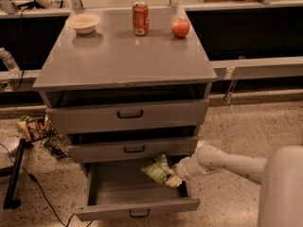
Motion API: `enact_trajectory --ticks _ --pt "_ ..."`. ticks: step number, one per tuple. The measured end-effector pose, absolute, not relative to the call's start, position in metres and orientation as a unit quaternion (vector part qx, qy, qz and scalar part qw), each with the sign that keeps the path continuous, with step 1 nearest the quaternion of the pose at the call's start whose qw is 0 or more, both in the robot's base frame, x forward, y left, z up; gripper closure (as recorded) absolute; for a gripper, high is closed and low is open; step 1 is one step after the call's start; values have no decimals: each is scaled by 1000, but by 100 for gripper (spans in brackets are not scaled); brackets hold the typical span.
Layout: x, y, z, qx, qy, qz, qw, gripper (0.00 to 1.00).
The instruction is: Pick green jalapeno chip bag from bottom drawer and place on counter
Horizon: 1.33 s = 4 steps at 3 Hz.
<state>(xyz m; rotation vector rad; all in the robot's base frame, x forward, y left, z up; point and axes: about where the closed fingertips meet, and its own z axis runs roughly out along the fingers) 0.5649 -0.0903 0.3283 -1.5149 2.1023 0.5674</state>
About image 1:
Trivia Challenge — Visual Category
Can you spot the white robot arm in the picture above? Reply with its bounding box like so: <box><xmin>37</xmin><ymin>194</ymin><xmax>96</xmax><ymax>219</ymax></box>
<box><xmin>166</xmin><ymin>146</ymin><xmax>303</xmax><ymax>227</ymax></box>

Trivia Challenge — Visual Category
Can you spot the dark snack bag on floor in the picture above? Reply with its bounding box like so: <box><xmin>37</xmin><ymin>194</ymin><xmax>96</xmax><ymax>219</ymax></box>
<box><xmin>43</xmin><ymin>134</ymin><xmax>68</xmax><ymax>160</ymax></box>

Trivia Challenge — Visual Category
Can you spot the top grey drawer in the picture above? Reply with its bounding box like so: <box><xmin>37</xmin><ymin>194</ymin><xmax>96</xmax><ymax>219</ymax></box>
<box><xmin>46</xmin><ymin>99</ymin><xmax>208</xmax><ymax>134</ymax></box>

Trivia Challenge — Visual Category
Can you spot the clear plastic water bottle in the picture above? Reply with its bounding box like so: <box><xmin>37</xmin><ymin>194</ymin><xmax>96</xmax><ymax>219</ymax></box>
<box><xmin>0</xmin><ymin>47</ymin><xmax>22</xmax><ymax>78</ymax></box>

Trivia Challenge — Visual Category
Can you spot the brown snack bag on floor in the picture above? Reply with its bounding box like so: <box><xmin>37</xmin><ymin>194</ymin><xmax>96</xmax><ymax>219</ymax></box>
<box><xmin>17</xmin><ymin>115</ymin><xmax>57</xmax><ymax>142</ymax></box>

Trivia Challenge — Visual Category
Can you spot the grey drawer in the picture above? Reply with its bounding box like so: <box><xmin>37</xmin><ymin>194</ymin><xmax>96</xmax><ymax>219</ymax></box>
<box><xmin>46</xmin><ymin>99</ymin><xmax>208</xmax><ymax>134</ymax></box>
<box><xmin>67</xmin><ymin>136</ymin><xmax>198</xmax><ymax>163</ymax></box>
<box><xmin>76</xmin><ymin>158</ymin><xmax>200</xmax><ymax>221</ymax></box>

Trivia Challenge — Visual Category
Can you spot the metal clamp bracket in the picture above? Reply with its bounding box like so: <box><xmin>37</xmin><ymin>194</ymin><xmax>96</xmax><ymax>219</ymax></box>
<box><xmin>224</xmin><ymin>67</ymin><xmax>237</xmax><ymax>106</ymax></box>

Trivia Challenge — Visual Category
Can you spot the middle grey drawer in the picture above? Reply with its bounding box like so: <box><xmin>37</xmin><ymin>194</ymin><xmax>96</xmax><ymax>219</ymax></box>
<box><xmin>67</xmin><ymin>136</ymin><xmax>198</xmax><ymax>163</ymax></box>

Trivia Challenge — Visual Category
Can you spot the black floor cable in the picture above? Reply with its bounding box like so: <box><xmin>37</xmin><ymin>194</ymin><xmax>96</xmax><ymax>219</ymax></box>
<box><xmin>0</xmin><ymin>142</ymin><xmax>94</xmax><ymax>227</ymax></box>

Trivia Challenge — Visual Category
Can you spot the beige paper bowl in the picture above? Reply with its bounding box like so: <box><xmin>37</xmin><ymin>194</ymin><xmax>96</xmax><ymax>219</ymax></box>
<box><xmin>65</xmin><ymin>13</ymin><xmax>100</xmax><ymax>34</ymax></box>

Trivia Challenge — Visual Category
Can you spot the red apple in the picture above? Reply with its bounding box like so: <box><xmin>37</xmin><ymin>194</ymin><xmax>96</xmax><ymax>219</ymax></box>
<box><xmin>171</xmin><ymin>18</ymin><xmax>190</xmax><ymax>39</ymax></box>

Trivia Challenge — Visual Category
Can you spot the bottom grey drawer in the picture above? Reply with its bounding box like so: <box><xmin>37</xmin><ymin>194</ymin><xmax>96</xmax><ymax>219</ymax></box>
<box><xmin>76</xmin><ymin>158</ymin><xmax>200</xmax><ymax>221</ymax></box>

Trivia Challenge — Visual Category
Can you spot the green jalapeno chip bag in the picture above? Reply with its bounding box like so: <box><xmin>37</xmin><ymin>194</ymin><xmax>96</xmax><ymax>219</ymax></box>
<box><xmin>141</xmin><ymin>153</ymin><xmax>174</xmax><ymax>183</ymax></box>

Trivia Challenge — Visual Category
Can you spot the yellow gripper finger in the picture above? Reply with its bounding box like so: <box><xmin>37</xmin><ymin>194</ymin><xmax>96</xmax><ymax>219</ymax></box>
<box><xmin>165</xmin><ymin>174</ymin><xmax>183</xmax><ymax>187</ymax></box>

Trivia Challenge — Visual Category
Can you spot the white bowl on floor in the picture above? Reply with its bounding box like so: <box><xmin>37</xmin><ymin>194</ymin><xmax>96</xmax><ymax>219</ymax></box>
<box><xmin>0</xmin><ymin>137</ymin><xmax>20</xmax><ymax>154</ymax></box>

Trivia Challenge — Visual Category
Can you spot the black stand leg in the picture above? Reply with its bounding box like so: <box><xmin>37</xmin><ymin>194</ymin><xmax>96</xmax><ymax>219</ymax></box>
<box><xmin>3</xmin><ymin>138</ymin><xmax>26</xmax><ymax>209</ymax></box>

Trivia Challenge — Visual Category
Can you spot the orange soda can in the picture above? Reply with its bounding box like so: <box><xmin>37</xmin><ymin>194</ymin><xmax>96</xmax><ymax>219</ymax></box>
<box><xmin>133</xmin><ymin>1</ymin><xmax>149</xmax><ymax>36</ymax></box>

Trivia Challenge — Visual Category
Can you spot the grey drawer cabinet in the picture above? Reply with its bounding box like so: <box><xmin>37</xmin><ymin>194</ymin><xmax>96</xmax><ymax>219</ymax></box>
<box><xmin>32</xmin><ymin>6</ymin><xmax>219</xmax><ymax>222</ymax></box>

